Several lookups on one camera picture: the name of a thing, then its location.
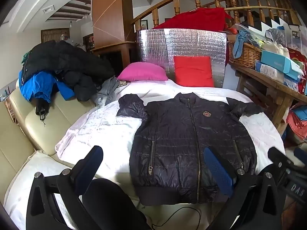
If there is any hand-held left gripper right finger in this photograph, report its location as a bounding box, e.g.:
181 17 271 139
203 147 285 230

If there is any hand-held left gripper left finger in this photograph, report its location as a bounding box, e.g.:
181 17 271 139
26 146 104 230

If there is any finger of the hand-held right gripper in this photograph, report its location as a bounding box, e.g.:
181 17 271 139
267 147 294 173
294 148 307 162

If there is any black puffer jacket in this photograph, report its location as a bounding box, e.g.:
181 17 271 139
117 92 264 206

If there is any coral cloth bag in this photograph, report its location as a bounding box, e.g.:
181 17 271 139
286 103 307 145

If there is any white bed blanket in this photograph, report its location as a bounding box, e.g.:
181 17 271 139
55 79 286 197

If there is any white fleece throw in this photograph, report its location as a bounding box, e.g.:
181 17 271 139
4 150 147 230

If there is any cream leather sofa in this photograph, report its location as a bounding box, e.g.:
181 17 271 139
0 86 99 197

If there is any grey cloth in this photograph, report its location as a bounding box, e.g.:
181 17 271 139
92 76 120 107

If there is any wooden side table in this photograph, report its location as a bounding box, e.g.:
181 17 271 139
228 60 307 130

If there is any white patterned box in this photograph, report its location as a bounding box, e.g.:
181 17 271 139
255 61 286 83

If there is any blue jacket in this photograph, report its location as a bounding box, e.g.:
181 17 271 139
19 71 75 102

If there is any teal cardboard box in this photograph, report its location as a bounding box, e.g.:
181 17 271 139
260 50 304 81

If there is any red pillow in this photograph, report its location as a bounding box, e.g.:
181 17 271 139
173 56 215 88

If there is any pink pillow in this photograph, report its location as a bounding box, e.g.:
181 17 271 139
117 62 169 82

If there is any black coat pile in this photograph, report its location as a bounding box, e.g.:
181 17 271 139
24 40 116 101

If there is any wicker basket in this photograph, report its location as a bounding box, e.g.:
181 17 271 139
227 41 263 70

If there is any dark wooden cabinet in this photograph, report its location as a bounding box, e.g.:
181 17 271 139
91 42 137 77

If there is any blue cloth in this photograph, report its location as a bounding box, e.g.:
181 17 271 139
233 30 252 58

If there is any grey plastic bag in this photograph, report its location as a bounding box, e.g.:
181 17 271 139
265 28 286 45

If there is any silver foil insulation panel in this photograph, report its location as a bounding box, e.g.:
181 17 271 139
135 28 227 89

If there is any brown cardboard box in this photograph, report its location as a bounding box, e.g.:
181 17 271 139
92 0 135 49

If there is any red cloth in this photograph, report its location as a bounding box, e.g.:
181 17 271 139
153 8 234 33

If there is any wooden stair railing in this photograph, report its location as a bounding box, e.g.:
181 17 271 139
131 0 298 33

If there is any black cable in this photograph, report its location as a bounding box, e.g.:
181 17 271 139
140 206 202 230

